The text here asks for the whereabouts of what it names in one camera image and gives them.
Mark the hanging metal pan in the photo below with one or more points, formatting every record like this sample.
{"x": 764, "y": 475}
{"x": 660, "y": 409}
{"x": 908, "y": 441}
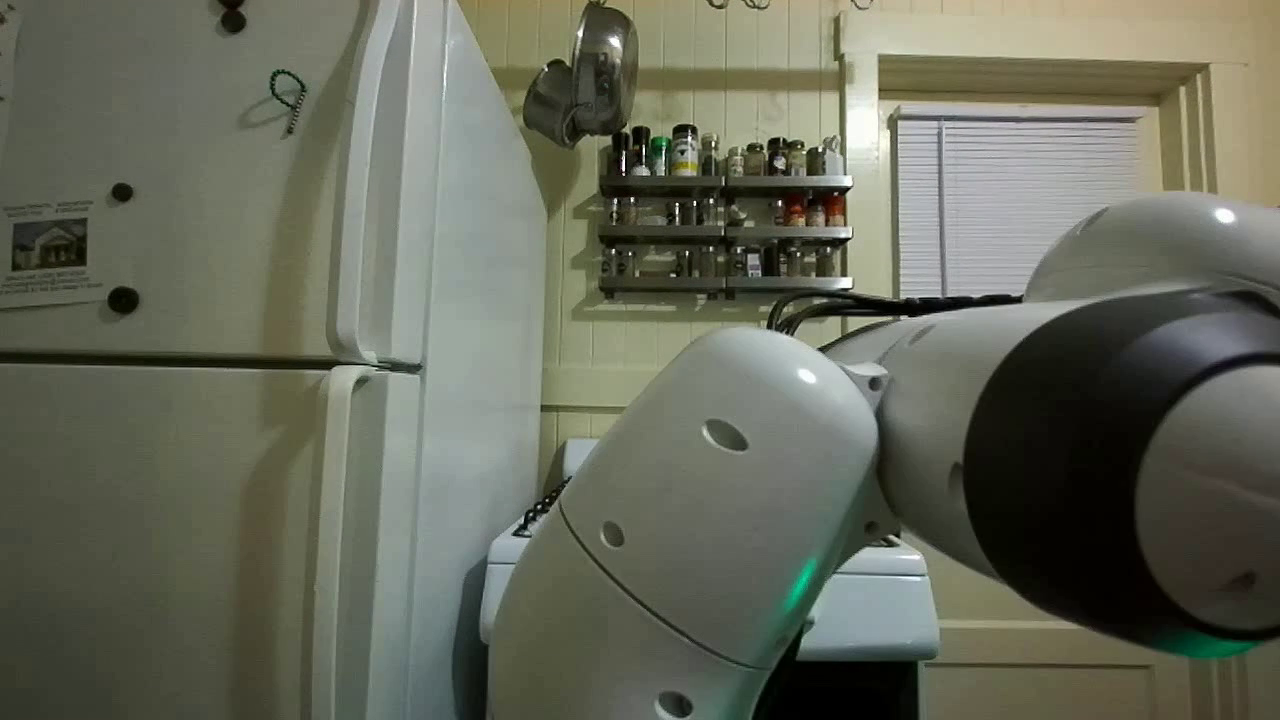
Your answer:
{"x": 552, "y": 105}

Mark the white window blind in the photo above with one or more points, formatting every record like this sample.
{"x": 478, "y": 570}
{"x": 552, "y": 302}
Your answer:
{"x": 1013, "y": 200}

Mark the red spice jar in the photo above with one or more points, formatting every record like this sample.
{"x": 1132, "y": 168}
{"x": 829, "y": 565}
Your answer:
{"x": 834, "y": 209}
{"x": 794, "y": 209}

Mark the white refrigerator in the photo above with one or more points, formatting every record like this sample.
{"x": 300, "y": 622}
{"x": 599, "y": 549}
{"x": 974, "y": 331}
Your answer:
{"x": 174, "y": 506}

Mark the wall spice rack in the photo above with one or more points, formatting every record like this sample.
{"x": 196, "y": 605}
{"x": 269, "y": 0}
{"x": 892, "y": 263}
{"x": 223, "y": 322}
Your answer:
{"x": 726, "y": 285}

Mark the hanging steel bowl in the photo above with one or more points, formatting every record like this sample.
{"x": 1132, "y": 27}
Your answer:
{"x": 604, "y": 61}

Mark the round black fridge magnet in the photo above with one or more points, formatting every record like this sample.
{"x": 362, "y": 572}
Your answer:
{"x": 122, "y": 302}
{"x": 122, "y": 193}
{"x": 233, "y": 18}

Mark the dark spice jar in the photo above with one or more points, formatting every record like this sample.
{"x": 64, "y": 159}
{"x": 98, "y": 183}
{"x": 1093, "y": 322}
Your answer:
{"x": 636, "y": 155}
{"x": 619, "y": 155}
{"x": 778, "y": 159}

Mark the green spice jar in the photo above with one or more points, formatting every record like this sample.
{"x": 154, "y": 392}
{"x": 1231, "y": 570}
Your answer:
{"x": 658, "y": 159}

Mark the grey spice jar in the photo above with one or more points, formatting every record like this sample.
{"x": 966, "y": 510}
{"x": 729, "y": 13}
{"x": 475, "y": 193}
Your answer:
{"x": 755, "y": 161}
{"x": 829, "y": 159}

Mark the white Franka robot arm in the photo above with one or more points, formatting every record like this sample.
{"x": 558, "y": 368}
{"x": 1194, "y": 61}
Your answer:
{"x": 746, "y": 506}

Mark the white gas stove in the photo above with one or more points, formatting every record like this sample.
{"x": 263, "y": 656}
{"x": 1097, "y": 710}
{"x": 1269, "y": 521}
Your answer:
{"x": 880, "y": 605}

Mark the cream panelled door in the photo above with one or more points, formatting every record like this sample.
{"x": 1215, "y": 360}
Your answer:
{"x": 1027, "y": 682}

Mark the photo card on fridge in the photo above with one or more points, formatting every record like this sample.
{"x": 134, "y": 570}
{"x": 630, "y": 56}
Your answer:
{"x": 48, "y": 244}

